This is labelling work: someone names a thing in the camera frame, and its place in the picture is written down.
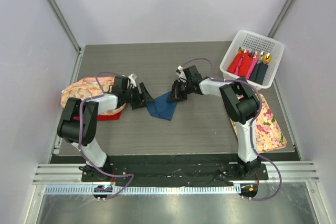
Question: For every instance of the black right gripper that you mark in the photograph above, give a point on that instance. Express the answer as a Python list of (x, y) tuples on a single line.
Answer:
[(176, 96)]

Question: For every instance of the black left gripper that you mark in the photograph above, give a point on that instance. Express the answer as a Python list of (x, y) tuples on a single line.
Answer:
[(139, 103)]

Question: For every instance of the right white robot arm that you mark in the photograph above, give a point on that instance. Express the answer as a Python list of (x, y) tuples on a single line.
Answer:
[(241, 105)]

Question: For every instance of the floral tray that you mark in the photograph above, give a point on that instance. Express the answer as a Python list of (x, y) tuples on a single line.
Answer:
[(269, 136)]

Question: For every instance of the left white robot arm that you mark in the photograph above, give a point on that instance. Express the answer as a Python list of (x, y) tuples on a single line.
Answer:
[(84, 101)]

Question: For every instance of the white plastic basket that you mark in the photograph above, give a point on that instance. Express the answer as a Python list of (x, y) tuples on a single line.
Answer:
[(254, 41)]

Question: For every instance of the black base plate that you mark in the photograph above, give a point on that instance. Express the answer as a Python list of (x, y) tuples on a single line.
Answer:
[(197, 170)]

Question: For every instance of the dark blue rolled napkin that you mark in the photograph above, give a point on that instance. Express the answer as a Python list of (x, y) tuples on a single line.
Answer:
[(261, 73)]

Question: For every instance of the pink rolled napkin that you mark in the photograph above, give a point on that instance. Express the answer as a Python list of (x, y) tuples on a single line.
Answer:
[(253, 65)]

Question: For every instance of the floral mesh laundry bag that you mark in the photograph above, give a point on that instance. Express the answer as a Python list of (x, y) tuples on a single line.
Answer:
[(87, 88)]

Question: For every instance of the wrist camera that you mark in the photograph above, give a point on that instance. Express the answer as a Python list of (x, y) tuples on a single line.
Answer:
[(132, 77), (181, 74)]

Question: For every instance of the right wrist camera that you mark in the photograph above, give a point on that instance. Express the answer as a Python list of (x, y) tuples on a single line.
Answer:
[(181, 74)]

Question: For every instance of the blue paper napkin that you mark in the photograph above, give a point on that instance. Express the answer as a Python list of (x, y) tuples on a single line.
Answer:
[(161, 109)]

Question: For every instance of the red rolled napkin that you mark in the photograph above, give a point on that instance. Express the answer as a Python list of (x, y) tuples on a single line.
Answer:
[(236, 60)]

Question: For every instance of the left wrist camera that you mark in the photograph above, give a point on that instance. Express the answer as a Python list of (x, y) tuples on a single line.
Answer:
[(132, 77)]

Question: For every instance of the red napkin stack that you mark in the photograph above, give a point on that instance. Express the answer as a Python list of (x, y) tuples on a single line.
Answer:
[(109, 117)]

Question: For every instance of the gold spoon in basket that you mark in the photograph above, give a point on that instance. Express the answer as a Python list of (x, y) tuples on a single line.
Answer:
[(266, 58)]

